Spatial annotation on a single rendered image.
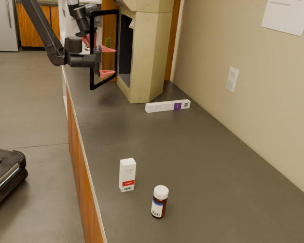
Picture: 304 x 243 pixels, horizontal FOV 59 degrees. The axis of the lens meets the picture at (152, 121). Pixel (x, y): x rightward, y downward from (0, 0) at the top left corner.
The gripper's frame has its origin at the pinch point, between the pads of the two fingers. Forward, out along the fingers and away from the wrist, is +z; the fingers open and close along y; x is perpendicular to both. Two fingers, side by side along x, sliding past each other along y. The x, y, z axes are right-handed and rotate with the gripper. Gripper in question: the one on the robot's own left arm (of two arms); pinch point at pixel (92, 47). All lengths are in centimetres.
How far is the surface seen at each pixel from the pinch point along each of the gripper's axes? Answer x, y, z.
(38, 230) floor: 28, 74, 98
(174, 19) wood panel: -49, -35, 0
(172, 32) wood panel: -49, -31, 7
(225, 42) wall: -13, -65, 19
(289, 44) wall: 18, -90, 22
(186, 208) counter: 68, -52, 53
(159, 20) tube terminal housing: -6.7, -38.2, -1.2
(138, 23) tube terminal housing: 2.4, -30.2, -3.2
